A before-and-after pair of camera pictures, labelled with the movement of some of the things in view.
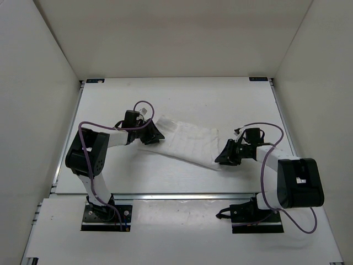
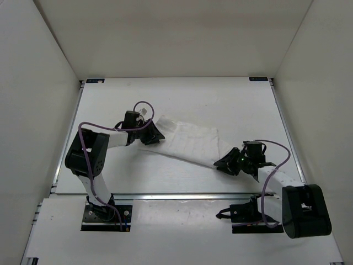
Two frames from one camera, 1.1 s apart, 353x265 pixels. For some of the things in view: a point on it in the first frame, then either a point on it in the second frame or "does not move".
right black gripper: (226, 157) to (226, 164)
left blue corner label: (95, 80) does not move
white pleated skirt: (197, 144) does not move
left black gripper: (153, 134) does not move
